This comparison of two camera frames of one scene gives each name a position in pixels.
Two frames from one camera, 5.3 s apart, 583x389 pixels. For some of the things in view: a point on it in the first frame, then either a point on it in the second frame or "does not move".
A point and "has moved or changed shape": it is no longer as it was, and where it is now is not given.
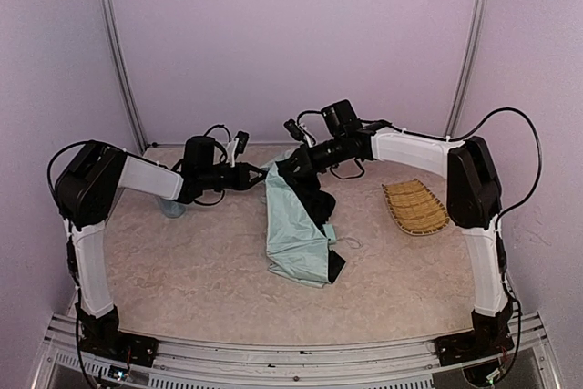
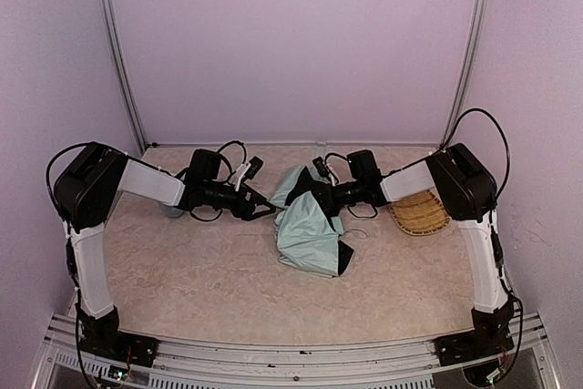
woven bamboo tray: (415, 210) does not move
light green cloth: (300, 244) has moved or changed shape
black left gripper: (240, 175) -> (247, 205)
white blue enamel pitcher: (172, 209) does not move
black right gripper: (301, 162) -> (323, 195)
